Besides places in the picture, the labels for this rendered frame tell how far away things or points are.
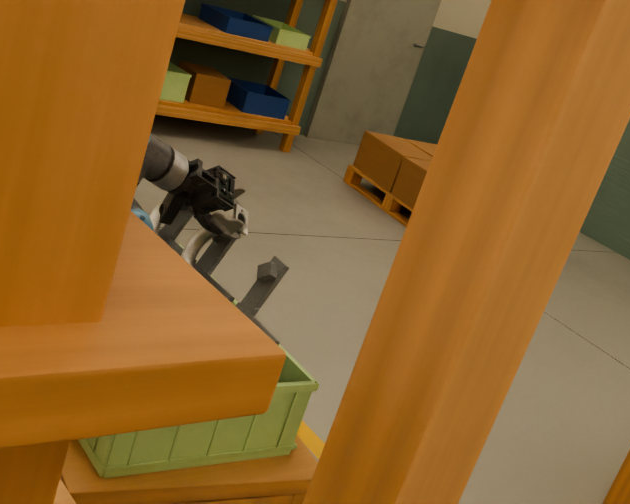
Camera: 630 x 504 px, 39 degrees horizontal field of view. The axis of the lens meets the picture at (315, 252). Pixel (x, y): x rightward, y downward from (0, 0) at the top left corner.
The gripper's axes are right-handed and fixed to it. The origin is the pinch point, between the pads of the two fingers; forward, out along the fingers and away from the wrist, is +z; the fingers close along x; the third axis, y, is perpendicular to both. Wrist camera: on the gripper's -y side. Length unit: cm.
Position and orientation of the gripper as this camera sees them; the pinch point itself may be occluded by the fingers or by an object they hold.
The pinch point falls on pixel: (233, 221)
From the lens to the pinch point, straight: 181.7
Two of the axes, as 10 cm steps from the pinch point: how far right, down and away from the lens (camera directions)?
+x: 0.0, -8.9, 4.6
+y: 8.3, -2.6, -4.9
